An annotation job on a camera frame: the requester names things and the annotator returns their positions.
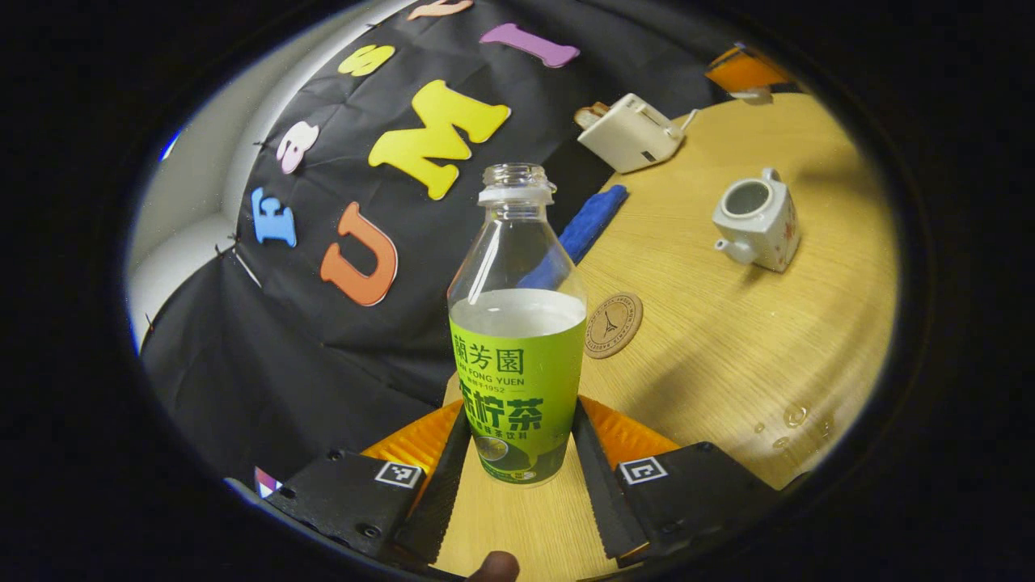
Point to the green label water bottle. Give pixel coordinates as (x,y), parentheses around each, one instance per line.
(517,380)

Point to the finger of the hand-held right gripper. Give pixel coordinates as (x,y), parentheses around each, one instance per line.
(748,71)

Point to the white toaster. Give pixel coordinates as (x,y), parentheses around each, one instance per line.
(631,133)

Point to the blue towel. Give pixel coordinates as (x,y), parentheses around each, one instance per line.
(594,222)

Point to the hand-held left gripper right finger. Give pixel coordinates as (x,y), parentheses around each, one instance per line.
(602,493)

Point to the round cork coaster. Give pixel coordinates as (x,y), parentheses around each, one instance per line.
(613,325)

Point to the bread slice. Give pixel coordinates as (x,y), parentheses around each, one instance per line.
(590,115)

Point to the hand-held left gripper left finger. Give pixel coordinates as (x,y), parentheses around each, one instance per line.
(449,493)

